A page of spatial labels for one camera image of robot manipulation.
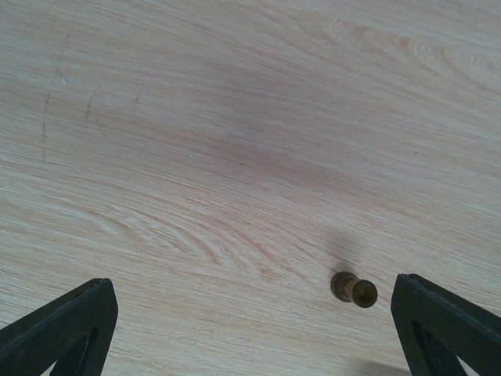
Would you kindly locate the dark chess piece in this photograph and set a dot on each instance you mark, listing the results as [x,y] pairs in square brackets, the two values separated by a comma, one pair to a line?
[347,287]

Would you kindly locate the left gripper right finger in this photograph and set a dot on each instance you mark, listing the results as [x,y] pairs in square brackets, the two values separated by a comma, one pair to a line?
[439,331]

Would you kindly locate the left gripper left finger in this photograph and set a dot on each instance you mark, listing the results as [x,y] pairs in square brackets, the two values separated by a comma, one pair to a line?
[71,335]

